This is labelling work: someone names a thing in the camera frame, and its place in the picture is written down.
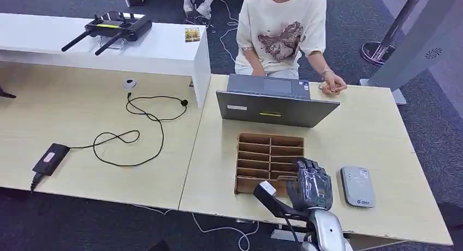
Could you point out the small round white device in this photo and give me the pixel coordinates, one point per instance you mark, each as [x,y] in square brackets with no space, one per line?
[129,83]

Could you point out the person's right hand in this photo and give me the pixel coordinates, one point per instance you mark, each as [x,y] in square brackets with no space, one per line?
[258,72]

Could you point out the grey laptop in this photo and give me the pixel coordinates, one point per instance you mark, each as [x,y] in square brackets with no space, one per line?
[275,110]

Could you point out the chrome stanchion post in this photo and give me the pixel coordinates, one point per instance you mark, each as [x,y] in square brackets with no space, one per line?
[396,25]

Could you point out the white desk shelf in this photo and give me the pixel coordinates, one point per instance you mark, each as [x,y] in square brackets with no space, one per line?
[155,52]

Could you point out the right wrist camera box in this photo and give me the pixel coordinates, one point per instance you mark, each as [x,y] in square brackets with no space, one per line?
[269,197]

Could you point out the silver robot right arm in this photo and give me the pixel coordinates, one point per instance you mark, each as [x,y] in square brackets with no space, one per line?
[327,231]

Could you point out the black power adapter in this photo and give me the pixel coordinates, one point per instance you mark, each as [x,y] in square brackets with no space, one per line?
[50,159]

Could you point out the grey standing panel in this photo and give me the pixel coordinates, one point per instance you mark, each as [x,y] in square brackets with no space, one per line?
[428,32]

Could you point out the yellow printed card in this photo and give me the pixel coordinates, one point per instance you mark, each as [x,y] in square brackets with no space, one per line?
[192,35]

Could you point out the black mains plug lead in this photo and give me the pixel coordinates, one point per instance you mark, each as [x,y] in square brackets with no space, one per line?
[36,180]

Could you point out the person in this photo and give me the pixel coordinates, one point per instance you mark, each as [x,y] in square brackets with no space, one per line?
[204,7]
[278,29]

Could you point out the black remote controller with antennas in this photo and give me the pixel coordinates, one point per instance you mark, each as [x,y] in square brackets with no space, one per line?
[123,26]

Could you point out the black object at desk edge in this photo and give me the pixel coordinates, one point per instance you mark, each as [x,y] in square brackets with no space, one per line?
[6,95]

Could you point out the clear acrylic stand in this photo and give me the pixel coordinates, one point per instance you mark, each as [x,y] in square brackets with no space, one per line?
[116,44]

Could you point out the wooden slotted card box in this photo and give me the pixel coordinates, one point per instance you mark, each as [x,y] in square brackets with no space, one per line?
[253,151]

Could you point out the grey card reader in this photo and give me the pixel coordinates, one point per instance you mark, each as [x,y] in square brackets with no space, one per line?
[357,188]

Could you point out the person's left hand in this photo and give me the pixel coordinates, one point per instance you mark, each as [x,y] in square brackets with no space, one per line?
[334,85]

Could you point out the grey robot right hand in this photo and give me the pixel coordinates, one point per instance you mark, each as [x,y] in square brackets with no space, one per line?
[313,189]

